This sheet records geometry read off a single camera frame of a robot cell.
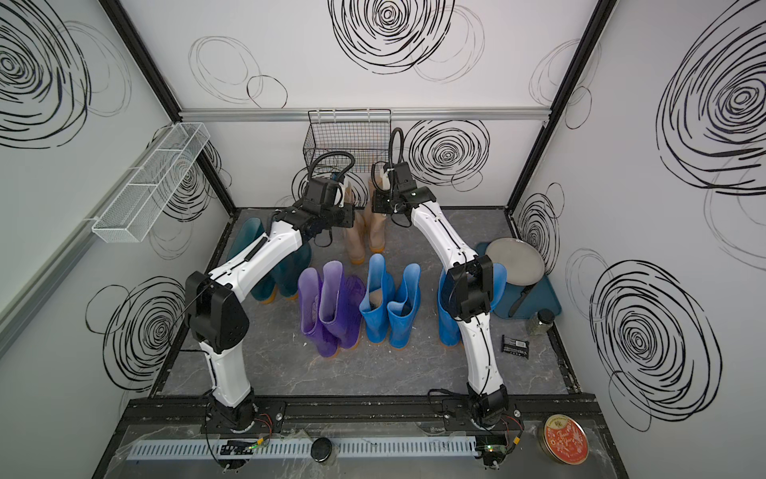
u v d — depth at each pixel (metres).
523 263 1.02
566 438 0.68
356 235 0.91
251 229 0.81
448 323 0.73
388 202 0.80
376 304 0.73
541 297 0.96
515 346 0.85
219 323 0.48
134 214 0.73
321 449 0.61
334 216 0.73
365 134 0.96
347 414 0.75
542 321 0.82
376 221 0.92
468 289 0.57
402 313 0.64
